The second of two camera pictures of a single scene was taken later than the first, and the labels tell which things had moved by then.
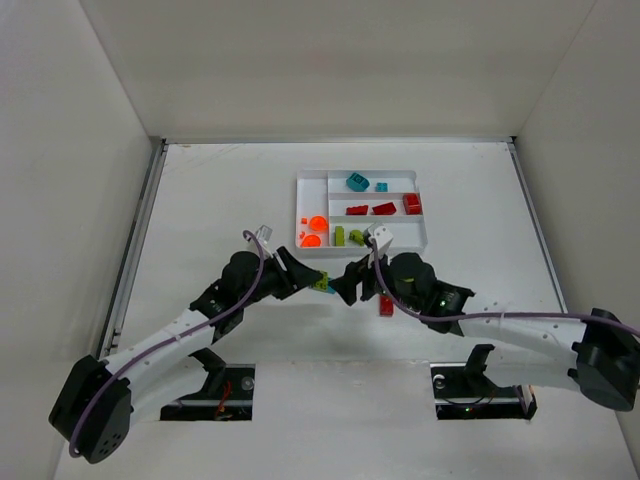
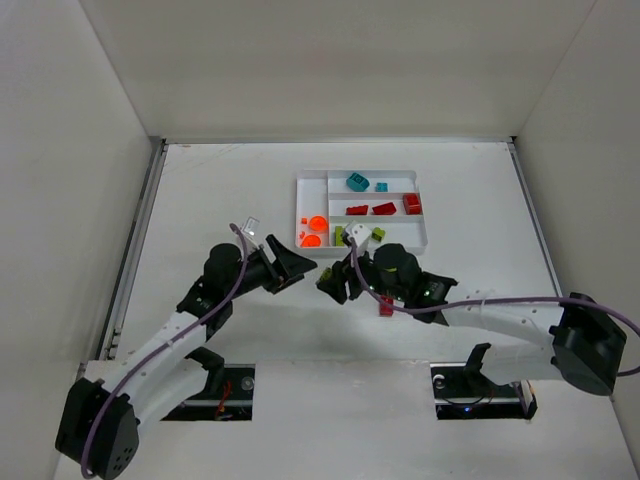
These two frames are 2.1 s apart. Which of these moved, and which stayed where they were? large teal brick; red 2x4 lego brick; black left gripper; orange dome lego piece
Moved: black left gripper
Stayed: red 2x4 lego brick; orange dome lego piece; large teal brick
